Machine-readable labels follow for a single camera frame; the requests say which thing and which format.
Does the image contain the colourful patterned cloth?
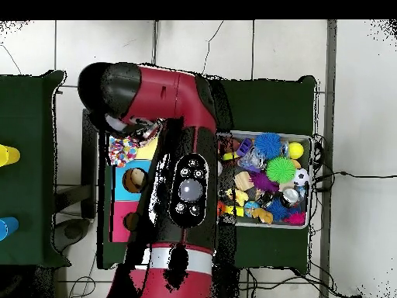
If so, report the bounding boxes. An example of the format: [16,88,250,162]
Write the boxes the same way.
[109,136,140,168]

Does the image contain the wooden box with three holes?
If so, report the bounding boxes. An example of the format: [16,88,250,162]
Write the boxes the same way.
[109,136,159,243]

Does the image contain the shallow metal mesh bin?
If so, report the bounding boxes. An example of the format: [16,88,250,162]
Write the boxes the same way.
[216,130,312,230]

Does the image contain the yellow duck plush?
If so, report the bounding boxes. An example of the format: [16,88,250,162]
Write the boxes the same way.
[225,187,250,207]

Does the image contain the yellow cheese wedge toy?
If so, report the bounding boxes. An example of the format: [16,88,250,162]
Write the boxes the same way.
[224,204,245,217]

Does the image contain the purple spiky ball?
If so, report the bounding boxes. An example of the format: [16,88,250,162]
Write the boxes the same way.
[249,171,279,192]

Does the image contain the large blue spiky ball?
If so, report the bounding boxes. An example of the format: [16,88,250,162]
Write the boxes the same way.
[254,132,283,160]

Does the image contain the brown teddy bear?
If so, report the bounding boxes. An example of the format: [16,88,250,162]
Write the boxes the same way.
[250,206,274,225]

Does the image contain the large green spiky ball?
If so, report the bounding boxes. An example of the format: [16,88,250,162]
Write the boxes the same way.
[265,155,297,185]

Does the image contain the small blue spiky ball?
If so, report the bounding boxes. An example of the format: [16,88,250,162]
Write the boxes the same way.
[266,198,289,222]

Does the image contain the dark green tablecloth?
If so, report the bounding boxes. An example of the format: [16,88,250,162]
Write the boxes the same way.
[0,69,71,269]
[98,75,318,275]

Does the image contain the plain yellow ball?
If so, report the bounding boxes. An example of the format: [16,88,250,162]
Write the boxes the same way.
[288,141,306,160]

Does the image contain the small soccer ball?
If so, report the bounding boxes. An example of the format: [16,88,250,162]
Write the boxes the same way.
[292,168,311,187]

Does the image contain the pink spiky ball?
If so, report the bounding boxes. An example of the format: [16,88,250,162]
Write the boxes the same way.
[283,210,307,226]

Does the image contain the black upright panel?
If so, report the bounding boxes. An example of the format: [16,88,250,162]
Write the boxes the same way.
[81,108,98,220]

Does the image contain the grey round floor base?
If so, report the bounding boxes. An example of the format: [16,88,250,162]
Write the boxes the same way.
[50,217,91,254]

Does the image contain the yellow plastic cup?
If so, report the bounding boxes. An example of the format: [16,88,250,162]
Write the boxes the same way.
[0,144,22,168]

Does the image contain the blue plastic cup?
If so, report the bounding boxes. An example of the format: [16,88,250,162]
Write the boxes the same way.
[0,216,20,242]

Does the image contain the black power cable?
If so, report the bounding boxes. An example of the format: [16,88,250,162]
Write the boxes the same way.
[312,170,397,191]

